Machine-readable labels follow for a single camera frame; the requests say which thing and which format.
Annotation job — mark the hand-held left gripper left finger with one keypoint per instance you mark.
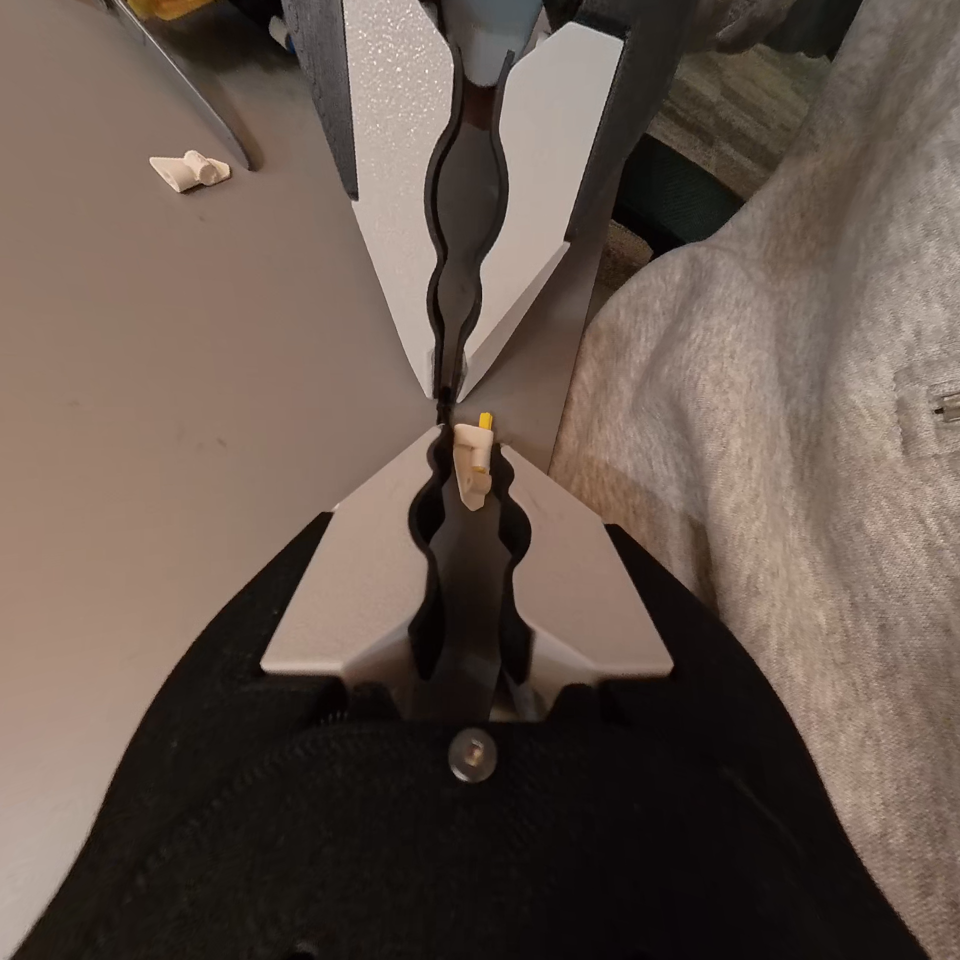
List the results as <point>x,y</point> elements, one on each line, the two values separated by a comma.
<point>345,592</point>

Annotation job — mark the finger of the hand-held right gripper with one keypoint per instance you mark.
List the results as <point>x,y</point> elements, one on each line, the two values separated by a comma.
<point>390,150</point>
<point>555,150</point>

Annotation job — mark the person's grey zip hoodie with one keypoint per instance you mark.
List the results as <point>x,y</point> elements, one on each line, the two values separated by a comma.
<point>750,525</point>

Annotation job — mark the lego helicopter model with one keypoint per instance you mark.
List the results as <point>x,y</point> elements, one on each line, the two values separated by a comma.
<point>217,120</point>

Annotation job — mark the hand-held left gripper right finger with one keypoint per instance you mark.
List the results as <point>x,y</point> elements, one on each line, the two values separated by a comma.
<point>592,592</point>

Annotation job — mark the white lego piece yellow pin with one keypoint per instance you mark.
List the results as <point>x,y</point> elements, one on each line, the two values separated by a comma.
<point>471,465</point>

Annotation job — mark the white lego wedge piece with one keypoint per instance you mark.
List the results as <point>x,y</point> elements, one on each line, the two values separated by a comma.
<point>187,172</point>

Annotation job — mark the dark green chair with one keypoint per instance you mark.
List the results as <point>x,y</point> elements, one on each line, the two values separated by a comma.
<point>675,195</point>

